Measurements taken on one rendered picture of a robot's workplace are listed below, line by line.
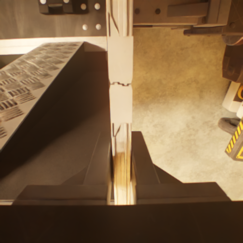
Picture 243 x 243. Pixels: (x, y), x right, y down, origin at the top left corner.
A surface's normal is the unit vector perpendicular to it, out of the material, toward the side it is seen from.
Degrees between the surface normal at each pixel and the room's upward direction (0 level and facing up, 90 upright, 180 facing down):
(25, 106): 80
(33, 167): 90
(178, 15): 30
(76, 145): 90
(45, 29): 0
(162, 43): 0
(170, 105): 0
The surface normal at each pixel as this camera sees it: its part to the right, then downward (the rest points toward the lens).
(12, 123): -0.01, -0.81
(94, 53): 0.01, 0.44
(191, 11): -0.49, 0.39
